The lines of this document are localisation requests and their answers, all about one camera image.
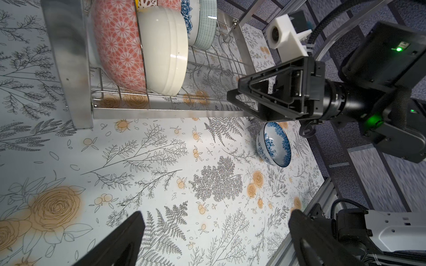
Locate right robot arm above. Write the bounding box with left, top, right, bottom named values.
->
left=227, top=21, right=426, bottom=163

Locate dark floral bowl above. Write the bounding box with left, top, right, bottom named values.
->
left=157, top=0, right=181, bottom=12

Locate brown patterned bowl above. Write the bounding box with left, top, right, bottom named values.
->
left=135, top=0, right=158, bottom=11

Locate blue floral small bowl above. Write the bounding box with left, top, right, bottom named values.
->
left=256, top=122, right=292, bottom=168

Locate right black corrugated cable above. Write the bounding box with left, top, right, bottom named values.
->
left=306, top=0, right=367, bottom=47

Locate cream white bowl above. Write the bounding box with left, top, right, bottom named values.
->
left=138, top=6, right=189, bottom=96

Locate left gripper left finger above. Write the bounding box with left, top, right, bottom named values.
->
left=75, top=211, right=145, bottom=266

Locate floral tablecloth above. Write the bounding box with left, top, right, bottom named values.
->
left=1, top=1, right=323, bottom=266

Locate aluminium front rail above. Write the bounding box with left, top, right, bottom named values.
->
left=268, top=178, right=426, bottom=266

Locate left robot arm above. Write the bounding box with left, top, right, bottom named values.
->
left=77, top=202, right=426, bottom=266

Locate stainless steel dish rack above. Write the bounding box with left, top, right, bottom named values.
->
left=41, top=1, right=255, bottom=129

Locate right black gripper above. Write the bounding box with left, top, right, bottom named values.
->
left=227, top=57, right=331, bottom=121

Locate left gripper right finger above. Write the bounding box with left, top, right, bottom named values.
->
left=288, top=209, right=363, bottom=266

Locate blue white patterned bowl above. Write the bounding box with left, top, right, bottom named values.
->
left=181, top=0, right=200, bottom=46

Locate pink patterned floral bowl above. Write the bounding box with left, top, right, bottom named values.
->
left=90, top=0, right=146, bottom=93

